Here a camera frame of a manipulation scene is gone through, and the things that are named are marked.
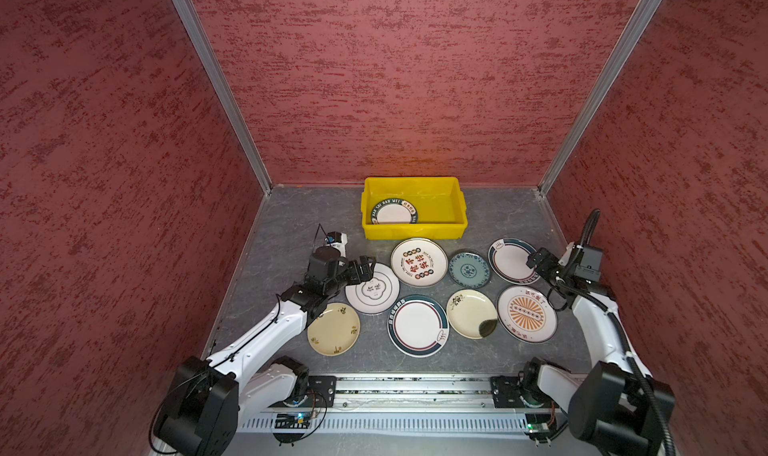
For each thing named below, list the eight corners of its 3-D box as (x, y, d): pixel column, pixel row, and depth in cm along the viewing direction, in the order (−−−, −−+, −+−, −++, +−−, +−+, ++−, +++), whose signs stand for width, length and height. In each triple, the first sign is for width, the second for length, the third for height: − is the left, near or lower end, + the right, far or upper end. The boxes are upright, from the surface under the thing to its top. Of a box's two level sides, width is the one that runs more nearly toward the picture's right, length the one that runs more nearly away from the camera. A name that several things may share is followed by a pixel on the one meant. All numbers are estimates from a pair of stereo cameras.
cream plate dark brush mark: (449, 339, 85) (450, 337, 83) (444, 292, 94) (445, 289, 93) (500, 339, 85) (502, 337, 84) (490, 292, 94) (491, 289, 93)
